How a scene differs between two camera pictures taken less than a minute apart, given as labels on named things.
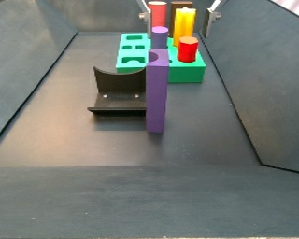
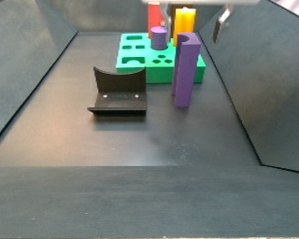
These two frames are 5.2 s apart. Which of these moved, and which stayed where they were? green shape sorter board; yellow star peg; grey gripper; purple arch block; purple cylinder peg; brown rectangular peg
Moved: purple arch block; grey gripper
Stayed: green shape sorter board; purple cylinder peg; brown rectangular peg; yellow star peg
